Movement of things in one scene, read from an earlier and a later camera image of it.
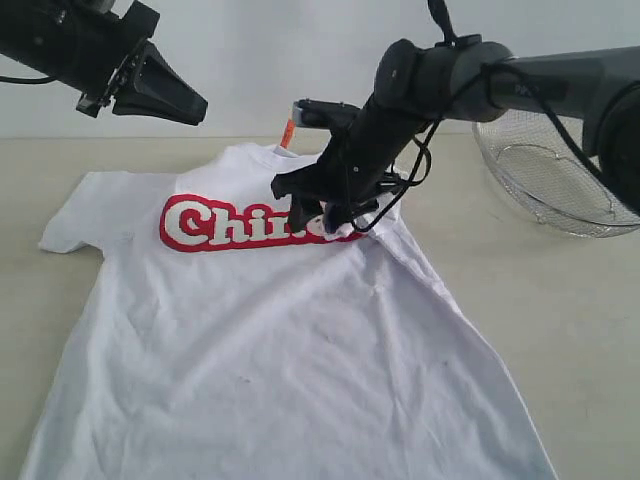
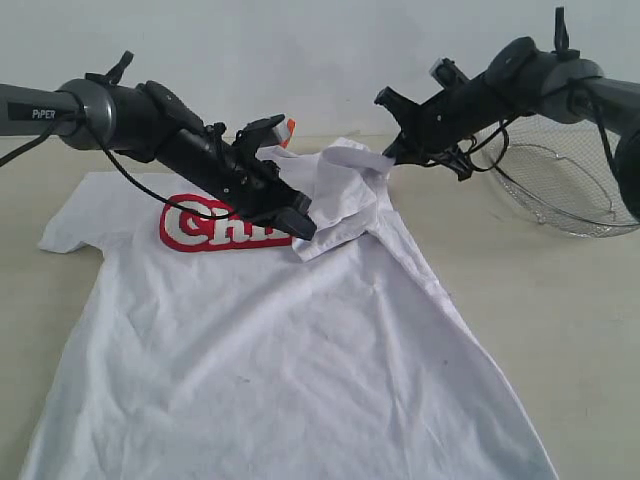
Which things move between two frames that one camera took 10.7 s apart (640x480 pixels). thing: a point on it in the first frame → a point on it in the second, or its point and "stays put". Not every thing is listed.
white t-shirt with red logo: [208, 340] stays put
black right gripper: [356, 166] → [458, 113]
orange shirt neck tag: [288, 133] stays put
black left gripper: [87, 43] → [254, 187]
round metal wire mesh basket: [547, 177] stays put
